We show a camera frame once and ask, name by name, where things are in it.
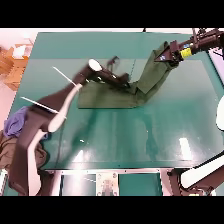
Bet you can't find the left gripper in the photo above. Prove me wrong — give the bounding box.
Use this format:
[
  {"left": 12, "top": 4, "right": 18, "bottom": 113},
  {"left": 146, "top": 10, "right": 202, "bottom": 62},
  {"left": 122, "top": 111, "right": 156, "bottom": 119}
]
[{"left": 111, "top": 73, "right": 132, "bottom": 90}]

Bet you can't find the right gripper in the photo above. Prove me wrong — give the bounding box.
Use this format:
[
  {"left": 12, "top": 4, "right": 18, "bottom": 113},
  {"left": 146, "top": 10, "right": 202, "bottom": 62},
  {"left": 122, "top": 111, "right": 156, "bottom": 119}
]
[{"left": 165, "top": 39, "right": 185, "bottom": 66}]

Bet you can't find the dark green T-shirt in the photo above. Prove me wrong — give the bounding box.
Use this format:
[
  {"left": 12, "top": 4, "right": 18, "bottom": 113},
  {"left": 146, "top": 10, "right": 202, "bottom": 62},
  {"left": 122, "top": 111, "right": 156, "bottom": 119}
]
[{"left": 77, "top": 41, "right": 181, "bottom": 110}]

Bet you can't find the purple garment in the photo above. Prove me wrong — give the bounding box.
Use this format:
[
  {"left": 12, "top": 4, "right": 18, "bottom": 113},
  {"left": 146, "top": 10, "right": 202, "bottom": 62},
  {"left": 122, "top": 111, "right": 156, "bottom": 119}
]
[{"left": 3, "top": 105, "right": 32, "bottom": 138}]

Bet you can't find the brown garment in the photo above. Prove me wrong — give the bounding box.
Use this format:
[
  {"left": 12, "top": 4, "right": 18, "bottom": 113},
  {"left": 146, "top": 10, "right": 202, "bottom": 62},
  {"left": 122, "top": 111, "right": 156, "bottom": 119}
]
[{"left": 0, "top": 130, "right": 50, "bottom": 172}]

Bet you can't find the silver frame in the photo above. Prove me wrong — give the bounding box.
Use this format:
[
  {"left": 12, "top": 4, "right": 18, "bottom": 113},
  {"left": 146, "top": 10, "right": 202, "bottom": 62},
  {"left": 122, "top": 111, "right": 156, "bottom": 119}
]
[{"left": 0, "top": 167, "right": 221, "bottom": 197}]

